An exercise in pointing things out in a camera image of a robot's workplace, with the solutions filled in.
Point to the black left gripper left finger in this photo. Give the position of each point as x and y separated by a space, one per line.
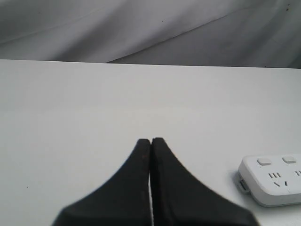
123 200

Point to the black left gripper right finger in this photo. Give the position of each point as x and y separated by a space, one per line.
179 199

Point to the white five-outlet power strip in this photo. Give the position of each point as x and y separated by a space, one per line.
272 180

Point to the grey backdrop cloth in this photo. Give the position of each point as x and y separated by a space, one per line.
248 33

